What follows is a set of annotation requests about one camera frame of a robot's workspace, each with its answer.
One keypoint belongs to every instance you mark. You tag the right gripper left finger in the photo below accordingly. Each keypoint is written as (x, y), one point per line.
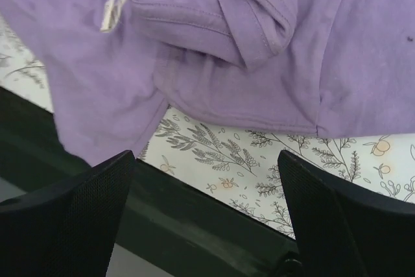
(67, 228)

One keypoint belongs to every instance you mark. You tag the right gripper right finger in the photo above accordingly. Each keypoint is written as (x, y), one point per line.
(342, 229)

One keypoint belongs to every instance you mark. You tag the purple t shirt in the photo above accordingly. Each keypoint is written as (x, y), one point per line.
(326, 68)

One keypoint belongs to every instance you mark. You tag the floral table mat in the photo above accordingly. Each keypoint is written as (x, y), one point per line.
(275, 176)

